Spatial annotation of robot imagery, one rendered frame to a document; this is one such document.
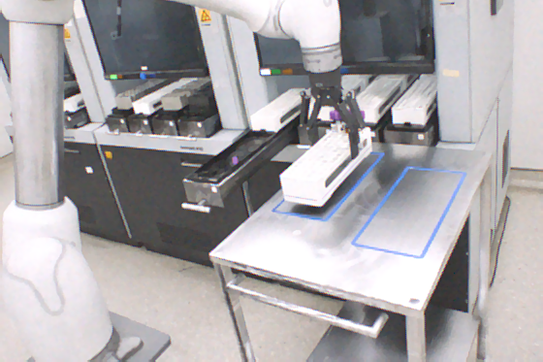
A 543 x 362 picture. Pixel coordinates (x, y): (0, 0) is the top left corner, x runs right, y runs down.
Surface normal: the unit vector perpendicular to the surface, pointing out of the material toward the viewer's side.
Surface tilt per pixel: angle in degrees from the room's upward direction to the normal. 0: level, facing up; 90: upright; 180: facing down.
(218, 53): 90
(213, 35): 90
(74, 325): 88
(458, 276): 90
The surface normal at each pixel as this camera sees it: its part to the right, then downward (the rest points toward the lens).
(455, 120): -0.51, 0.43
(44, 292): 0.38, -0.04
